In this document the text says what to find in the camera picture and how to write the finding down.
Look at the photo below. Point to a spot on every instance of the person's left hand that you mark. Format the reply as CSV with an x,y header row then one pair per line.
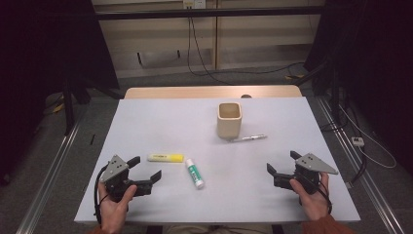
x,y
113,211

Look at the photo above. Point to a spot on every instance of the silver pen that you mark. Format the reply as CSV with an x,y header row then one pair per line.
x,y
248,138

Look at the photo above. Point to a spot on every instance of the aluminium floor rail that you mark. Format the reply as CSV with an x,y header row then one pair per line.
x,y
48,182
363,182

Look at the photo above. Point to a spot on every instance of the black horizontal bar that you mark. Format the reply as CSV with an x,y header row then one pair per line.
x,y
207,13

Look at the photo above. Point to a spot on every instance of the white power strip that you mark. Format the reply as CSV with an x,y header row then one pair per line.
x,y
357,141

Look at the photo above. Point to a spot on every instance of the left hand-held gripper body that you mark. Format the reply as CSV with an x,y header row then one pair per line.
x,y
114,169

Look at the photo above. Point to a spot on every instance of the person's right hand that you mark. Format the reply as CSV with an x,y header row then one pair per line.
x,y
311,203

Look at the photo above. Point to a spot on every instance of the black metal stand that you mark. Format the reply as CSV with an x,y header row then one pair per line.
x,y
68,107

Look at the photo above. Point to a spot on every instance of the wooden table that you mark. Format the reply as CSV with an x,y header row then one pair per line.
x,y
195,92

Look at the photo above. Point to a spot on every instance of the black curtain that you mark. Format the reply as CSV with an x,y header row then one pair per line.
x,y
373,65
39,65

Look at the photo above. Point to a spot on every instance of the white wall socket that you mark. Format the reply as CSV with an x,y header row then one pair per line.
x,y
194,3

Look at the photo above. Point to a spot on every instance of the green and white glue stick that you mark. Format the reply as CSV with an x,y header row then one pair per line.
x,y
195,174

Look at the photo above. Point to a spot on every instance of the beige square pen cup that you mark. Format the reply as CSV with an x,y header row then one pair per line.
x,y
229,125

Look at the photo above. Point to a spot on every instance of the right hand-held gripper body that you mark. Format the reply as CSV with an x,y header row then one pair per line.
x,y
311,164

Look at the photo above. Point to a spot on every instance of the yellow highlighter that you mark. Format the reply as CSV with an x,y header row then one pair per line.
x,y
166,158

